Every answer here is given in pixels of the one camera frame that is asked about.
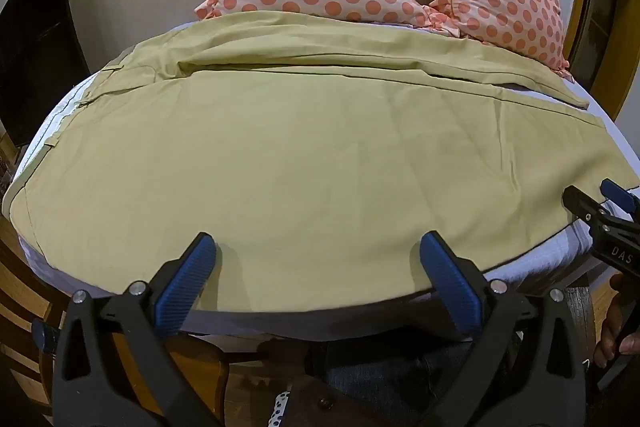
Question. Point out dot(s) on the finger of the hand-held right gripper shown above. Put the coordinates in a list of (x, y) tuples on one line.
[(582, 203), (617, 193)]

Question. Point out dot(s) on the khaki pants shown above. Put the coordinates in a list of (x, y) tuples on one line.
[(300, 167)]

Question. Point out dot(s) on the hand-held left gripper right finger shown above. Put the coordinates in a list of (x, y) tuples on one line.
[(451, 283)]

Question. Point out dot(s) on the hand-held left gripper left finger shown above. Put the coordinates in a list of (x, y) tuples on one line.
[(184, 279)]

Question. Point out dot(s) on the black dotted white cloth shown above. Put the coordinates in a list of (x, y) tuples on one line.
[(277, 409)]

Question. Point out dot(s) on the bed with white sheet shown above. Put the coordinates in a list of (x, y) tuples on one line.
[(35, 259)]

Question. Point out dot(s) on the wooden headboard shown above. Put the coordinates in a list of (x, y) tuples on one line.
[(600, 7)]

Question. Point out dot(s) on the dark cabinet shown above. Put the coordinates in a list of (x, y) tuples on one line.
[(35, 47)]

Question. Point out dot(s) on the wooden chair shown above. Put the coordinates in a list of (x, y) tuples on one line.
[(20, 307)]

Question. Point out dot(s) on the person's right hand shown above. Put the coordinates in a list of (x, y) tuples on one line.
[(609, 339)]

